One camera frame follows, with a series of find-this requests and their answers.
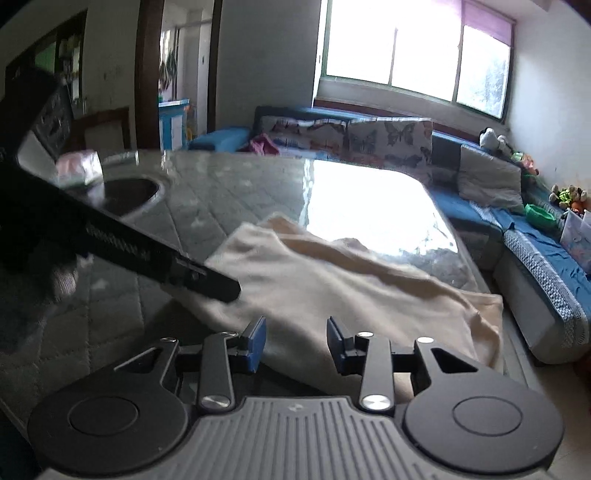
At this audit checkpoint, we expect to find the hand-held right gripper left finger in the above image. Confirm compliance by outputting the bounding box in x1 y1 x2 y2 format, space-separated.
113 316 267 412

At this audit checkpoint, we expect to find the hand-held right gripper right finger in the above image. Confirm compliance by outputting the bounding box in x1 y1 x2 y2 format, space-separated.
326 316 481 412

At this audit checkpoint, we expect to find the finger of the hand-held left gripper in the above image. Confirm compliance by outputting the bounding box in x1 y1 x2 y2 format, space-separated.
82 216 242 304

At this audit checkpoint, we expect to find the cream garment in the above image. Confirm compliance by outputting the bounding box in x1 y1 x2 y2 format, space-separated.
185 213 505 403

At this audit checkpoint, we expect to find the pink tissue pack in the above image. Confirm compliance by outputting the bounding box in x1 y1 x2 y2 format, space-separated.
55 150 103 188

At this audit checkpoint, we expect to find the long butterfly print pillow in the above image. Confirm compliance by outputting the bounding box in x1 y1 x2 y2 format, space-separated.
259 115 352 160

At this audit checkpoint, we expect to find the blue sofa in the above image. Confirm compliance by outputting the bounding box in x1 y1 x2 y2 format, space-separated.
189 106 591 366

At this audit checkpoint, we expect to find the square butterfly print pillow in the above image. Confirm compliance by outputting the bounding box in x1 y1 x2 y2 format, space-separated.
346 117 434 184

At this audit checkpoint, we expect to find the grey pillow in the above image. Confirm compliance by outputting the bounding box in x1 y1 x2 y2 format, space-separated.
457 144 525 211

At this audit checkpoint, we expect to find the green bowl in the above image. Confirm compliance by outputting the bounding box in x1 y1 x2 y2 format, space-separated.
525 203 560 230

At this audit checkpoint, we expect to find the panda plush toy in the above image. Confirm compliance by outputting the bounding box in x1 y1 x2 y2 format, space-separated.
479 128 511 153

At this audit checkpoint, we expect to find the orange plush toy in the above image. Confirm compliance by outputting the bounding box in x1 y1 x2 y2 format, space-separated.
512 152 539 176

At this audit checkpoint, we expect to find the pile of stuffed toys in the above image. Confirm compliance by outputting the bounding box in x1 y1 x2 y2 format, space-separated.
549 185 590 211

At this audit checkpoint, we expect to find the window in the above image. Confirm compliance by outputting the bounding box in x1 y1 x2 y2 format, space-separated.
321 0 516 121

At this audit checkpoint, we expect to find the purple window blind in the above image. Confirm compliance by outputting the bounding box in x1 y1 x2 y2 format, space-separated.
462 0 516 47

